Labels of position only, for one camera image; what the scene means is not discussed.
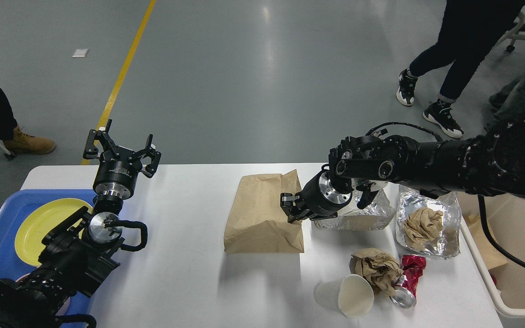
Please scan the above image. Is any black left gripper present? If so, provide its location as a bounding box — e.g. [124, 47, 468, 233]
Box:
[83, 120, 162, 200]

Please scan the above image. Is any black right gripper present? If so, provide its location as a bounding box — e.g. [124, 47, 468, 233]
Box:
[280, 171, 353, 224]

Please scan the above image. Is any brown paper bag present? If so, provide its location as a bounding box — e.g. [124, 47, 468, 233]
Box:
[223, 169, 304, 254]

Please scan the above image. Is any yellow plate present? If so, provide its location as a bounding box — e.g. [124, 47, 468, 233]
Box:
[14, 198, 93, 267]

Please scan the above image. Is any pink mug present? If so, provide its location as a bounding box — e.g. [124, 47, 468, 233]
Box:
[16, 273, 71, 316]

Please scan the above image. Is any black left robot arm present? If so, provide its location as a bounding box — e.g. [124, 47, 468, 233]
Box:
[0, 120, 162, 328]

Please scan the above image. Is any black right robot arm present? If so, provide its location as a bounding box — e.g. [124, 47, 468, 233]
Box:
[279, 113, 525, 223]

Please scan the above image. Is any aluminium foil tray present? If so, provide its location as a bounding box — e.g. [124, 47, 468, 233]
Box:
[314, 181, 394, 231]

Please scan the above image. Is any white paper cup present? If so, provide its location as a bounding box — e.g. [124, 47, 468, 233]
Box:
[313, 274, 375, 318]

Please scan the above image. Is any white floor marker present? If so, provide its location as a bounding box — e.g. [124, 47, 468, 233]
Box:
[72, 48, 89, 58]

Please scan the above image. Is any red wrapper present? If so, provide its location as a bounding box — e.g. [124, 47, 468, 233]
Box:
[400, 255, 427, 297]

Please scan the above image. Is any metal can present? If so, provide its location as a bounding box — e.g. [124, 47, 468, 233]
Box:
[388, 282, 417, 309]

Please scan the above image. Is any crumpled foil sheet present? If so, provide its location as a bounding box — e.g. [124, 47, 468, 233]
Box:
[395, 185, 461, 259]

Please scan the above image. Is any blue plastic tray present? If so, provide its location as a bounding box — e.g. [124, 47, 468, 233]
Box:
[0, 190, 98, 328]

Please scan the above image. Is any brown paper in bin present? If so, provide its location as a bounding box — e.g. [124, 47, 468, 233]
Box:
[464, 215, 508, 270]

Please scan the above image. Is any beige plastic bin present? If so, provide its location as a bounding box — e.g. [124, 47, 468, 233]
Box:
[461, 195, 525, 319]

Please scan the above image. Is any person in dark jeans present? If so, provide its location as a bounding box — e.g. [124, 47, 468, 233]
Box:
[396, 0, 525, 138]

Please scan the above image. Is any office chair base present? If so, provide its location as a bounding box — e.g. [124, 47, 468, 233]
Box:
[495, 0, 525, 53]

